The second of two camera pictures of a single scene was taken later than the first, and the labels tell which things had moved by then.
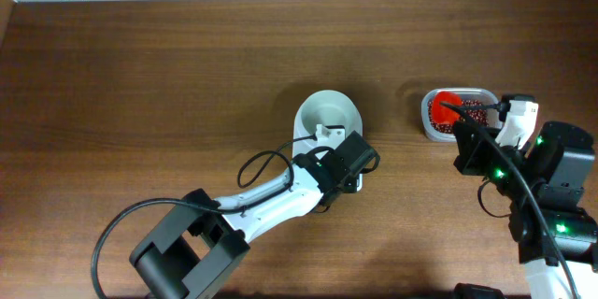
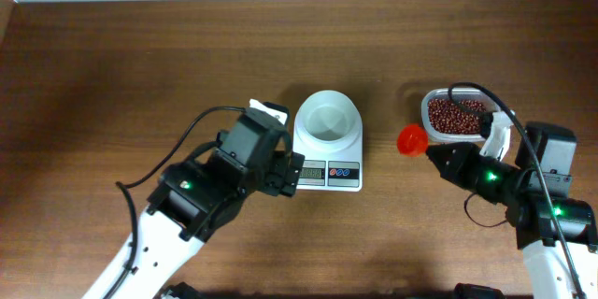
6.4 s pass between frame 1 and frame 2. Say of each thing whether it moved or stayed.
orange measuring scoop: moved
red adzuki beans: stayed
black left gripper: moved
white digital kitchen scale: stayed
